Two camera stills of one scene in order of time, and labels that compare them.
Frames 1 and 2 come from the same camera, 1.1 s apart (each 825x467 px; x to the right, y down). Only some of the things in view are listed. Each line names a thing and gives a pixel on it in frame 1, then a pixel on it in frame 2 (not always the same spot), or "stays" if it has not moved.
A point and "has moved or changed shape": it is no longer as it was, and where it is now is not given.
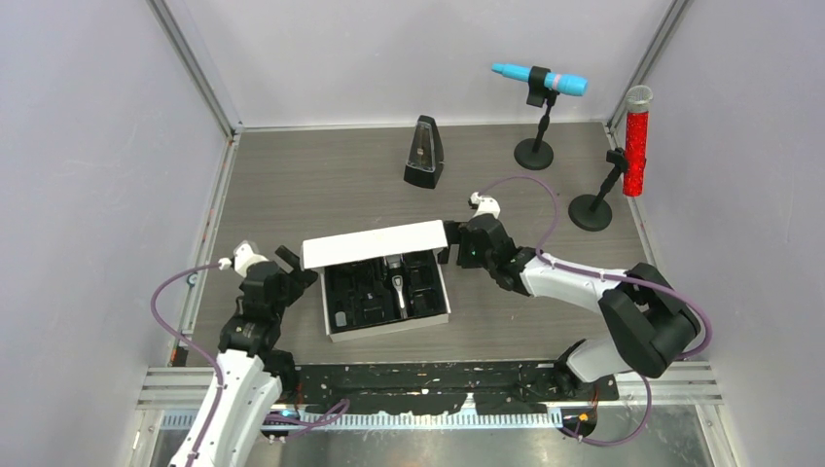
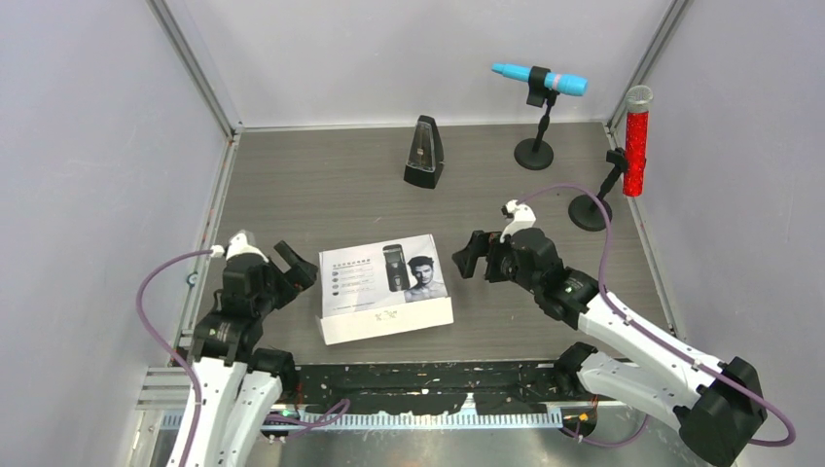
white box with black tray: (358, 298) has moved or changed shape
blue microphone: (560, 84) stays
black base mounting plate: (381, 388) stays
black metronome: (426, 157) stays
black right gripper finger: (452, 233) -> (478, 246)
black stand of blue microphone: (537, 154) stays
